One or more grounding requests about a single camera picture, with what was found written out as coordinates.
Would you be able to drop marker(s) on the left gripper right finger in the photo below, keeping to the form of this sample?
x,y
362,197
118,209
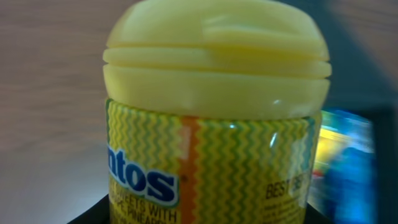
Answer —
x,y
313,216

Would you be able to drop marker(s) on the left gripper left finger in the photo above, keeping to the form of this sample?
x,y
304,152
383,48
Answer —
x,y
97,214

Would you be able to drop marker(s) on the blue wafer bar wrapper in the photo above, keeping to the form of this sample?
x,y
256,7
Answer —
x,y
347,191

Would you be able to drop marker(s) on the yellow Mentos bottle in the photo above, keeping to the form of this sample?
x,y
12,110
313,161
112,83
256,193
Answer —
x,y
213,111

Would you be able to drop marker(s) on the yellow Hacks candy bag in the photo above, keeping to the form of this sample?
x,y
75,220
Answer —
x,y
330,144

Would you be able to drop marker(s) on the dark green open box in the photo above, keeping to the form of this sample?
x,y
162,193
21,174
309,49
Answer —
x,y
359,85

